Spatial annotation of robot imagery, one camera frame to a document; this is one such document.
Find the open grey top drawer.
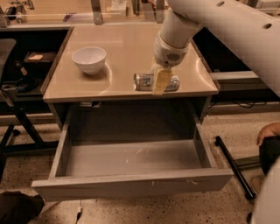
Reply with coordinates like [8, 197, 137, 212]
[32, 101, 233, 201]

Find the person's brown shoe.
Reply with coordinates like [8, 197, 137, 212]
[251, 176, 264, 194]

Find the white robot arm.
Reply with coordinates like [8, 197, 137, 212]
[153, 0, 280, 224]

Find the person's dark trouser leg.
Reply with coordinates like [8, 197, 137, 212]
[259, 136, 280, 174]

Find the black office chair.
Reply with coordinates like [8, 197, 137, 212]
[0, 38, 60, 156]

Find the person's hand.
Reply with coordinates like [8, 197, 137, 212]
[256, 122, 280, 146]

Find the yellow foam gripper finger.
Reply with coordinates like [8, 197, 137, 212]
[152, 67, 172, 95]

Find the white ceramic bowl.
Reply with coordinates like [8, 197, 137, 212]
[72, 46, 107, 74]

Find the black rod on floor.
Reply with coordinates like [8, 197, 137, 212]
[215, 136, 256, 200]

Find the dark shoe lower left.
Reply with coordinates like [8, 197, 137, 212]
[0, 191, 45, 224]

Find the beige cabinet desk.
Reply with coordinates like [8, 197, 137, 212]
[44, 23, 218, 127]

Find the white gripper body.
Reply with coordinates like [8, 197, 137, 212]
[154, 33, 189, 67]

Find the silver redbull can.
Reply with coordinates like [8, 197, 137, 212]
[134, 73, 179, 92]

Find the dark box with label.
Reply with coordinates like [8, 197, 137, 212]
[24, 52, 56, 63]

